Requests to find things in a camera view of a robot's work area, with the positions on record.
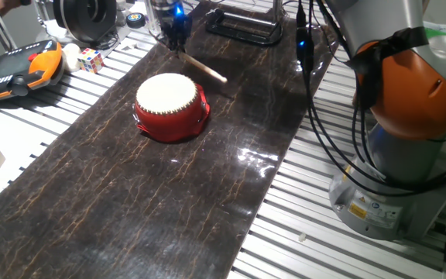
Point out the white figurine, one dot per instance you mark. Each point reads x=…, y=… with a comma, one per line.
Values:
x=71, y=56

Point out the black filament spool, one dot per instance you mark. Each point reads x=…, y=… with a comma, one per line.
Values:
x=87, y=17

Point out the round black and blue puck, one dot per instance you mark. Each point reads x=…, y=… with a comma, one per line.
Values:
x=135, y=20

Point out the black metal stand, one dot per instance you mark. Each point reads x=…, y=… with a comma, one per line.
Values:
x=246, y=33

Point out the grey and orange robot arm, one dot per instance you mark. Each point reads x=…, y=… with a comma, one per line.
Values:
x=401, y=97

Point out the white paper sheet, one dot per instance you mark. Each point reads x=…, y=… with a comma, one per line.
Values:
x=6, y=131

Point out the small white scrap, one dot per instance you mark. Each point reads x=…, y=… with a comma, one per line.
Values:
x=302, y=237

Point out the orange and black teach pendant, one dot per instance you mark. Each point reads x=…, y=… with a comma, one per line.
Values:
x=14, y=77

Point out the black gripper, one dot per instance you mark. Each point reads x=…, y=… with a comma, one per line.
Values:
x=178, y=25

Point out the pale wooden drumstick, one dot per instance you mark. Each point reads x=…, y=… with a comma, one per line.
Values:
x=203, y=69

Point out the dark marble pattern mat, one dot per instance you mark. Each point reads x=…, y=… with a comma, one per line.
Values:
x=130, y=193

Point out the red drum with white head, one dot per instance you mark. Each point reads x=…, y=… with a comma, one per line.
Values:
x=169, y=112

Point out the colourful puzzle cube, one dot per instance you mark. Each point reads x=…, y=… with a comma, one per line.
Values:
x=90, y=60

